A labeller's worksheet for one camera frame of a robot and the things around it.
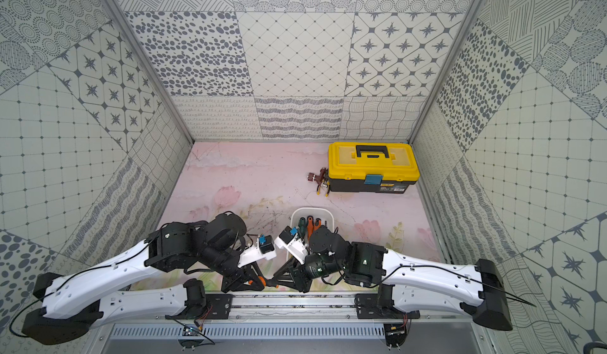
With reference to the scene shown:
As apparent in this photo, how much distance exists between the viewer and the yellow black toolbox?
2.99 ft

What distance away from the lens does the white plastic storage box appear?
35.4 inches

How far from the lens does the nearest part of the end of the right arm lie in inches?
21.3

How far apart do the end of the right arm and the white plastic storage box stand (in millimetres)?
296

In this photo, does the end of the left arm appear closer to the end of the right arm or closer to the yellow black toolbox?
the end of the right arm

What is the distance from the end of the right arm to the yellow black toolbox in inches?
16.3
